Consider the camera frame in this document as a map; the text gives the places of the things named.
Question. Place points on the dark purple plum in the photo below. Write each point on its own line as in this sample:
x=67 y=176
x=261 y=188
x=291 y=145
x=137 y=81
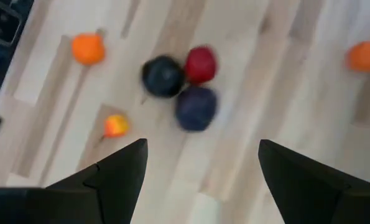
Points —
x=195 y=107

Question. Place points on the shiny black plum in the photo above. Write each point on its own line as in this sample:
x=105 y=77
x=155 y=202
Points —
x=163 y=76

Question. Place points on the large orange tangerine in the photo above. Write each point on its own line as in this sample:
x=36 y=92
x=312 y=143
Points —
x=88 y=49

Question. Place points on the small orange tangerine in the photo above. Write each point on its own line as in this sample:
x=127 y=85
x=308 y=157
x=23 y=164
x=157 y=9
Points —
x=366 y=56

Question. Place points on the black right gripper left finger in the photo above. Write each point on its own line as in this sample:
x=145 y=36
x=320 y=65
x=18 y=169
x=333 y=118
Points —
x=110 y=186

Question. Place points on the silver rimmed black camera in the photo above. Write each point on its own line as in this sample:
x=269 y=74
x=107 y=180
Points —
x=1 y=23

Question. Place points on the small dark red plum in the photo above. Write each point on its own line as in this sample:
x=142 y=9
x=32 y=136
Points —
x=200 y=63

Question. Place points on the yellow red pear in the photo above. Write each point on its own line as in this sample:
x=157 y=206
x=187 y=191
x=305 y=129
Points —
x=116 y=126

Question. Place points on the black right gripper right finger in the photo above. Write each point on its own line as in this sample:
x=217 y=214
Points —
x=312 y=193

